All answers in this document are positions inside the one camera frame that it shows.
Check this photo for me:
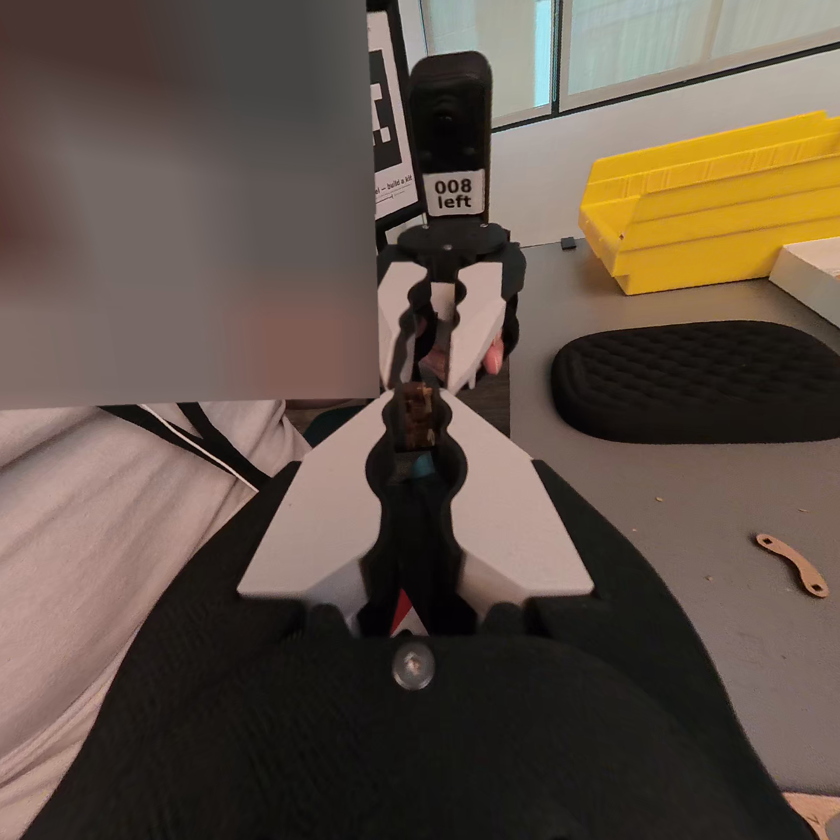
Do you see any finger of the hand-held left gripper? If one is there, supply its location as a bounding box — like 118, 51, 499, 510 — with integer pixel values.
445, 261, 508, 393
378, 261, 431, 391

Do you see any black quilted pad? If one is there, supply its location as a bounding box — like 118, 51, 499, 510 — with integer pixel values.
549, 319, 840, 446

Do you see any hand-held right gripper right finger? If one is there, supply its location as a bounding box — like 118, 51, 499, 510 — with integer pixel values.
436, 389, 596, 601

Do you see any black framed marker sign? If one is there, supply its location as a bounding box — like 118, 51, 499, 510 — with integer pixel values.
366, 0, 425, 225

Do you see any yellow plastic bin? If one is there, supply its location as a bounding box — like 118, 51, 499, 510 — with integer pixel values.
578, 111, 840, 297

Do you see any white box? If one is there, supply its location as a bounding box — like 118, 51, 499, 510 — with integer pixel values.
768, 237, 840, 329

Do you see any window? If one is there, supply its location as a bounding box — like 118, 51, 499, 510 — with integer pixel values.
420, 0, 840, 133

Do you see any person's white shirt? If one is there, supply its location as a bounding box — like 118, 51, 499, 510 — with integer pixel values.
0, 400, 311, 840

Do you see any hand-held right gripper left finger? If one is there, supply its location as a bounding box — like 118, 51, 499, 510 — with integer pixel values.
236, 389, 396, 601

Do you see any black shoulder strap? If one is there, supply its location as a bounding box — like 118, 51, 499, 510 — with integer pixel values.
98, 401, 278, 491

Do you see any thin curved wooden strip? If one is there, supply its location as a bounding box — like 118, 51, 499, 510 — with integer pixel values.
754, 532, 832, 600

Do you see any small wooden model part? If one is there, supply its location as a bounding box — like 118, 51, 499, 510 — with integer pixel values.
401, 382, 440, 453

